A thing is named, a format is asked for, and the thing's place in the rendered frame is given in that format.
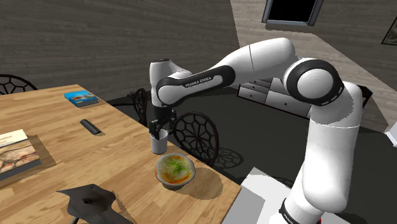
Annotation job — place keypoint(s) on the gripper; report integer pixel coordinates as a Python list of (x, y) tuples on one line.
[(163, 114)]

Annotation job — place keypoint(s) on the grey cup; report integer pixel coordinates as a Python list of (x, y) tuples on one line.
[(159, 145)]

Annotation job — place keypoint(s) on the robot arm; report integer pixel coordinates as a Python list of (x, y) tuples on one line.
[(332, 145)]

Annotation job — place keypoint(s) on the black lattice-back chair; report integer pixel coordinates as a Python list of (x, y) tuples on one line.
[(196, 133), (141, 104), (12, 84)]

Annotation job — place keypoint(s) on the wooden table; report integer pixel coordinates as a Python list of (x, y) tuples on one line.
[(118, 155)]

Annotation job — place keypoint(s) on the bowl of noodle soup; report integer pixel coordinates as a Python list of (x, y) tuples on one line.
[(174, 170)]

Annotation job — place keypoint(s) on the black remote control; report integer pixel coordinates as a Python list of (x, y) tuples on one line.
[(90, 126)]

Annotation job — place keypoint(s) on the blue book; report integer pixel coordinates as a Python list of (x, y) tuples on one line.
[(81, 98)]

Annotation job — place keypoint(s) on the dark grey angular object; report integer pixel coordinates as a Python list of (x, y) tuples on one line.
[(90, 204)]

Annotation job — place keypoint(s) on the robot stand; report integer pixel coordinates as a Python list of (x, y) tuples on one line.
[(248, 200)]

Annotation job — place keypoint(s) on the white chest of drawers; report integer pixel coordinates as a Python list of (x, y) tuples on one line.
[(279, 99)]

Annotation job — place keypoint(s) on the large picture book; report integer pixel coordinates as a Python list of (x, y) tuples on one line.
[(15, 155)]

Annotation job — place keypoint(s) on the grey-framed window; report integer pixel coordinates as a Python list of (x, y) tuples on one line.
[(291, 11)]

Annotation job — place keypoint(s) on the framed wall picture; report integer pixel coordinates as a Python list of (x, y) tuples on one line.
[(391, 32)]

